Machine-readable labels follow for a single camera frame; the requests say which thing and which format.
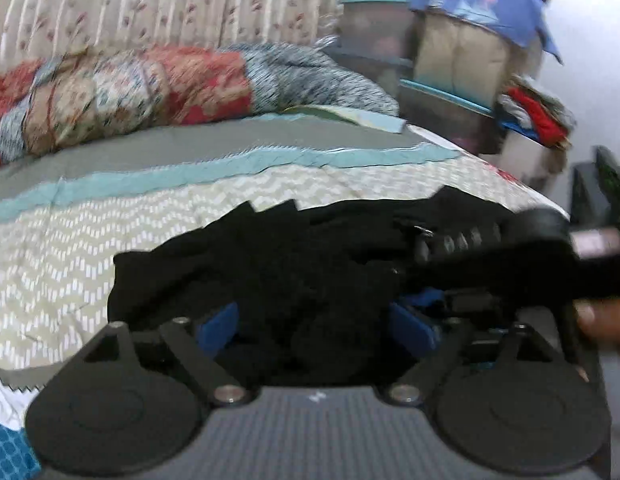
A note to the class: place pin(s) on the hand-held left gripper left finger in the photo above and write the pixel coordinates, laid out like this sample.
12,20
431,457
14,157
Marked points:
215,331

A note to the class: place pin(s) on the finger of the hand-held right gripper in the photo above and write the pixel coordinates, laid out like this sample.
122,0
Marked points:
430,300
460,247

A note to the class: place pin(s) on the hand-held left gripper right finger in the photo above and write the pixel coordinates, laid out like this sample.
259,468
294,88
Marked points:
414,331

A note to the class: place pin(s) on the black pants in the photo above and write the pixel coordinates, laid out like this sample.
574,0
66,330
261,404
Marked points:
310,280

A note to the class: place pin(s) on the person's right hand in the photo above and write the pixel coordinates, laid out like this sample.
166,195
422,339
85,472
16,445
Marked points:
605,325

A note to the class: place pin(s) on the white storage box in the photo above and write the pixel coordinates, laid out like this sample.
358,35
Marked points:
527,160

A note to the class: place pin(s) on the clear container with teal lid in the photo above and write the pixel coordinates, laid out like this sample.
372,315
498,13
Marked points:
375,22
445,117
377,77

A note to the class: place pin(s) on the chevron patterned bed comforter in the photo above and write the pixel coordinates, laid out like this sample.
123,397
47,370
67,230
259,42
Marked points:
139,210

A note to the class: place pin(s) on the pile of colourful clothes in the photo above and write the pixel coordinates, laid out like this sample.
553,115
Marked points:
537,112

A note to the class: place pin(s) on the green blue folded cloth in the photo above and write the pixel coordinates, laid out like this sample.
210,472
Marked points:
355,116

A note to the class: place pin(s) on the beige fabric bag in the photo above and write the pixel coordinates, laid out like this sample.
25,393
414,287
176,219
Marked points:
465,60

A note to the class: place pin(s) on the blue white print blanket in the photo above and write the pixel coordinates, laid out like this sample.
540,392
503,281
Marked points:
310,80

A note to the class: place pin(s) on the blue grid patterned cloth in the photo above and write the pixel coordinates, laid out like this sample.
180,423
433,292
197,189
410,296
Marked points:
9,452

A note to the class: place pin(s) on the blue printed cloth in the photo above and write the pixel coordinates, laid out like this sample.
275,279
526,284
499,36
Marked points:
495,5

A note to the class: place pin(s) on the red floral rolled quilt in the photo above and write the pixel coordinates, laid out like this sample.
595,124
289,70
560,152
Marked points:
114,95

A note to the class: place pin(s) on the striped floral headboard cover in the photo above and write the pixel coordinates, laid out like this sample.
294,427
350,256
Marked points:
164,5

